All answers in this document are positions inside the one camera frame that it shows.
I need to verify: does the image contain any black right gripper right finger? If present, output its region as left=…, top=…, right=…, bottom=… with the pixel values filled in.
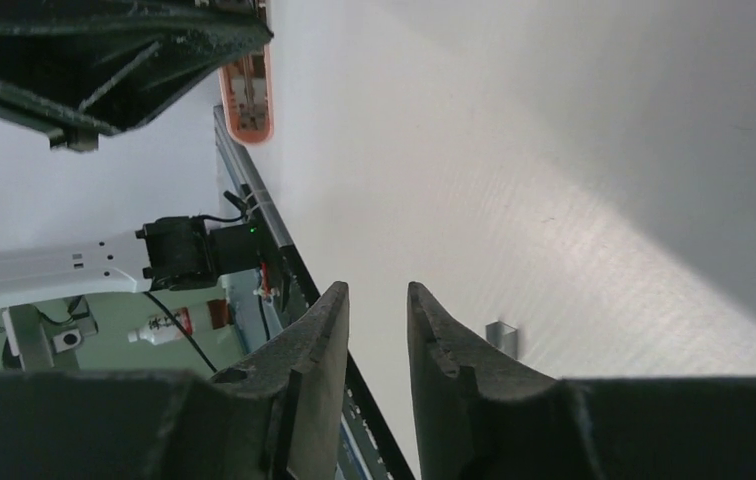
left=407, top=282, right=756, bottom=479

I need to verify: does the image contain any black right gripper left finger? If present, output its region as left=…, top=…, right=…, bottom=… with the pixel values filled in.
left=0, top=281, right=351, bottom=480

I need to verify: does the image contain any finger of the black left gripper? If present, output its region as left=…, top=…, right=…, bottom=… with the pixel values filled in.
left=0, top=1, right=273, bottom=152

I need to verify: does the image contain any silver staple strip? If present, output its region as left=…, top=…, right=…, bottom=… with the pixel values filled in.
left=485, top=321, right=520, bottom=360

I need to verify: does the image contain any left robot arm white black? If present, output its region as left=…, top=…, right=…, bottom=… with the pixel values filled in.
left=0, top=1, right=273, bottom=309

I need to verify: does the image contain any white bottle red label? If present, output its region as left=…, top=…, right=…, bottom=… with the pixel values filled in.
left=127, top=299, right=234, bottom=347

